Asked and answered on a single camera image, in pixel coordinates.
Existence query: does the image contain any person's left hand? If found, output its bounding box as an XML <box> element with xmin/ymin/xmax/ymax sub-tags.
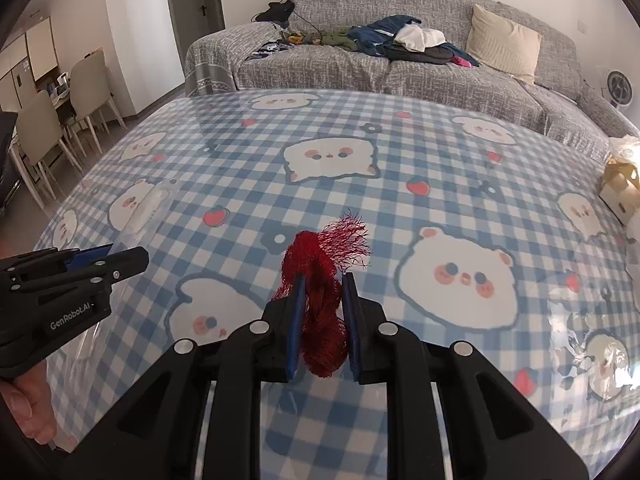
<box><xmin>1</xmin><ymin>361</ymin><xmax>58</xmax><ymax>444</ymax></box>

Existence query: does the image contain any beige dining chair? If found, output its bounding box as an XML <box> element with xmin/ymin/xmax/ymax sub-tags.
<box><xmin>70</xmin><ymin>49</ymin><xmax>127</xmax><ymax>155</ymax></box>
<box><xmin>16</xmin><ymin>90</ymin><xmax>82</xmax><ymax>200</ymax></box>

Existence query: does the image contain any blue checkered bear tablecloth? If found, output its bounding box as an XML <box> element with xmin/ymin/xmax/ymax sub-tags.
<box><xmin>39</xmin><ymin>90</ymin><xmax>639</xmax><ymax>479</ymax></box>

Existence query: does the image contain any brown cardboard box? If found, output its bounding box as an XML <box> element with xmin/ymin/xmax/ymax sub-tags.
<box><xmin>599</xmin><ymin>157</ymin><xmax>640</xmax><ymax>226</ymax></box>

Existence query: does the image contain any dark green door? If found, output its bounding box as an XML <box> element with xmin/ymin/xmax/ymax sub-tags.
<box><xmin>168</xmin><ymin>0</ymin><xmax>224</xmax><ymax>68</ymax></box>

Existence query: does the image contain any white electric fan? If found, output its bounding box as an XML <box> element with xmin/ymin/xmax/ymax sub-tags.
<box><xmin>597</xmin><ymin>66</ymin><xmax>634</xmax><ymax>113</ymax></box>

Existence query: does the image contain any grey covered sofa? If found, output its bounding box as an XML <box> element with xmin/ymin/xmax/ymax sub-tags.
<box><xmin>184</xmin><ymin>0</ymin><xmax>639</xmax><ymax>160</ymax></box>

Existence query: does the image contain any pile of clothes on sofa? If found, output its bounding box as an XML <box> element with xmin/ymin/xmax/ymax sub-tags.
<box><xmin>284</xmin><ymin>14</ymin><xmax>480</xmax><ymax>68</ymax></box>

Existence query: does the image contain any beige cushion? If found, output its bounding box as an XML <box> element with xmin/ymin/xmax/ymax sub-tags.
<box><xmin>466</xmin><ymin>3</ymin><xmax>542</xmax><ymax>84</ymax></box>

